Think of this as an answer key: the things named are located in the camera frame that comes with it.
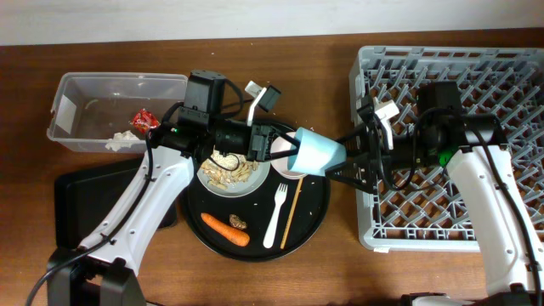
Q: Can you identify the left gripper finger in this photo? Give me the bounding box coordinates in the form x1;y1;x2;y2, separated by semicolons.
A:
269;147;298;161
272;131;299;147

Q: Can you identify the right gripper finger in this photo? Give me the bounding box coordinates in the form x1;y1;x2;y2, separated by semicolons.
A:
326;163;361;190
336;129;364;154

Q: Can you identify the pink bowl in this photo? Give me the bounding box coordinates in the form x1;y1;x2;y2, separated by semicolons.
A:
270;137;306;179

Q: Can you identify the blue plastic cup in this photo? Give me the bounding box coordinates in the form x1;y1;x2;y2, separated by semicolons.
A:
287;127;347;177

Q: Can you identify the grey plate with food scraps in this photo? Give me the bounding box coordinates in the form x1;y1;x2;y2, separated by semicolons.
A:
197;150;270;198

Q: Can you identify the round black tray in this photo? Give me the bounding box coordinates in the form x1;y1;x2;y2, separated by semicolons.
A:
180;168;331;262

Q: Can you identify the red snack wrapper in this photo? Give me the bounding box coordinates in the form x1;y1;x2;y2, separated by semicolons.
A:
130;108;160;133

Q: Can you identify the white tissue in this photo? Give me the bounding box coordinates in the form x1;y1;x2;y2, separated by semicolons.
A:
105;130;139;152

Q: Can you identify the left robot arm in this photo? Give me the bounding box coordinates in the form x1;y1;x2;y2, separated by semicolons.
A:
26;70;301;305

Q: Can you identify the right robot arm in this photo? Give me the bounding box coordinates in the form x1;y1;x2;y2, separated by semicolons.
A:
325;82;543;305

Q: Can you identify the grey dishwasher rack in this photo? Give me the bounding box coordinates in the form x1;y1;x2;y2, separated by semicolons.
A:
348;46;543;252

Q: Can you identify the white plastic fork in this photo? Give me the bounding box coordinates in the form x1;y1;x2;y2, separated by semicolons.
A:
263;183;288;248

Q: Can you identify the brown food scrap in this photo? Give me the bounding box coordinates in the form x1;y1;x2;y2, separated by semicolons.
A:
229;214;247;231

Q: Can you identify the wooden chopstick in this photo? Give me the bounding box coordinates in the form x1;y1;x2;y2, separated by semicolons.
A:
280;177;304;250

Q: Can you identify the orange carrot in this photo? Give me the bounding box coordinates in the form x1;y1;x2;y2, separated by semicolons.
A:
201;212;250;247

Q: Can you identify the clear plastic bin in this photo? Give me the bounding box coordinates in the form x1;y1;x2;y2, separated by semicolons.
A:
47;72;188;154

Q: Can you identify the black rectangular tray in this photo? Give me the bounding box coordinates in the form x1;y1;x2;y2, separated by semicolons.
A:
54;156;179;252

